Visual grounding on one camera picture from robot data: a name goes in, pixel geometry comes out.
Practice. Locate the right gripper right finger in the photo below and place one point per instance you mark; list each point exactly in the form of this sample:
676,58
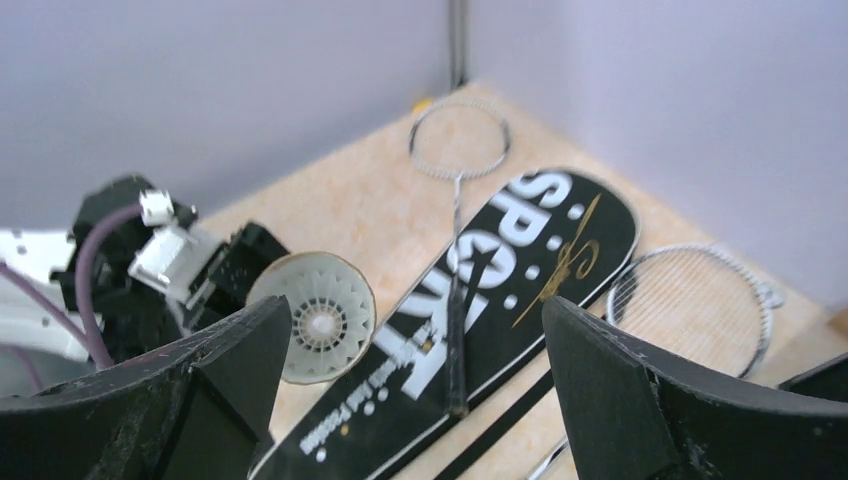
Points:
747,431

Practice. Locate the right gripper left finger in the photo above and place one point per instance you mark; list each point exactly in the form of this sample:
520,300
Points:
197,408

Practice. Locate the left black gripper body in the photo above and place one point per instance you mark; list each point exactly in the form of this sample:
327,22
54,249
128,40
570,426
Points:
224,283

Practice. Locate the shuttlecock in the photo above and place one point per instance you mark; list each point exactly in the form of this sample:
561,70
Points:
321,321

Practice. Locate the white shuttlecock tube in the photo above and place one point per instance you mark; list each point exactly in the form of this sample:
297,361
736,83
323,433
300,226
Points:
318,318

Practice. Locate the black racket bag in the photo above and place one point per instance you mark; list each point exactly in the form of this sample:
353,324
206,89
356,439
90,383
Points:
545,233

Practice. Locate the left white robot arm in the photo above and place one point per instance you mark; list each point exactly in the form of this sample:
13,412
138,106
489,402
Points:
64,293

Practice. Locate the right white badminton racket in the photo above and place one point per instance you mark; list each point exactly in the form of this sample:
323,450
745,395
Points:
694,301

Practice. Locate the white badminton racket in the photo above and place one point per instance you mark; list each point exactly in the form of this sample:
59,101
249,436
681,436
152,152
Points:
457,402
694,301

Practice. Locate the left white badminton racket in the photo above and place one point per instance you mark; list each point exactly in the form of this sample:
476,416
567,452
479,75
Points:
457,402

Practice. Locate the black poker chip case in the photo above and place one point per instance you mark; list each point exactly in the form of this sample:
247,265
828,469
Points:
826,381

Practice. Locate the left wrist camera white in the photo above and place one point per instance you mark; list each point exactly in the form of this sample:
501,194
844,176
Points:
173,258

